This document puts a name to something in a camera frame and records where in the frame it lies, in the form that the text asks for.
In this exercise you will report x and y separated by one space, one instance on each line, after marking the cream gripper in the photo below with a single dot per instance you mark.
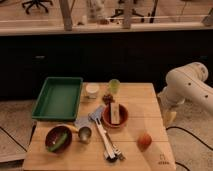
168 117

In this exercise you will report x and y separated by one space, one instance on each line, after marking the red orange apple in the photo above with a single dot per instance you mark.
144 141

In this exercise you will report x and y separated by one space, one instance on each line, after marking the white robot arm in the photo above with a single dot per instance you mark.
185 82

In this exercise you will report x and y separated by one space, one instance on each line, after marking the green translucent cup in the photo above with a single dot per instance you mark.
114 86

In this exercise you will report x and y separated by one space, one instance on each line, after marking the white paper cup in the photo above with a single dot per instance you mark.
92 90

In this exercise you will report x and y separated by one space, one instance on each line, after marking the small metal cup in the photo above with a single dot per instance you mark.
85 134

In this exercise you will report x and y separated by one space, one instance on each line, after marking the brown pinecone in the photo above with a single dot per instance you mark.
108 98

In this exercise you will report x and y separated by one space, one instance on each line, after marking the metal tongs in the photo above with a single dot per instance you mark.
118 154

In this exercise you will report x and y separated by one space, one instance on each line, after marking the green plastic tray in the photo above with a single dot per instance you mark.
58 99

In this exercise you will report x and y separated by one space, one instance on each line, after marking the black chair base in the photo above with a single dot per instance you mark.
126 10

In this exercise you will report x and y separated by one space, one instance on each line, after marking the dark brown bowl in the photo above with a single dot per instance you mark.
54 134

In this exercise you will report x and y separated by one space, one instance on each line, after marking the green cucumber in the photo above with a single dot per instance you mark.
58 143

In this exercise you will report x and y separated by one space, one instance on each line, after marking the black office chair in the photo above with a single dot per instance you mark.
38 3

